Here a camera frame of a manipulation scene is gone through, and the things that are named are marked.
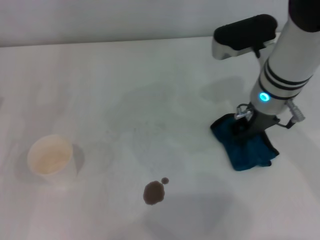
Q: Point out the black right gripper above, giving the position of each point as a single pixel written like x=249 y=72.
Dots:
x=262 y=122

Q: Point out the large dark water stain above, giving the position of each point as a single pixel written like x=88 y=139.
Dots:
x=153 y=193

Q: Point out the white paper cup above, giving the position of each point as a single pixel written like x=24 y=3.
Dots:
x=50 y=155

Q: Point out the silver metal connector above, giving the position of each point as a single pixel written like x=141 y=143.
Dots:
x=242 y=111

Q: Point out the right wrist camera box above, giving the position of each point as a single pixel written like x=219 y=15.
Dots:
x=242 y=32

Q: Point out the blue rag with black trim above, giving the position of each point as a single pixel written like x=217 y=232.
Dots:
x=245 y=155

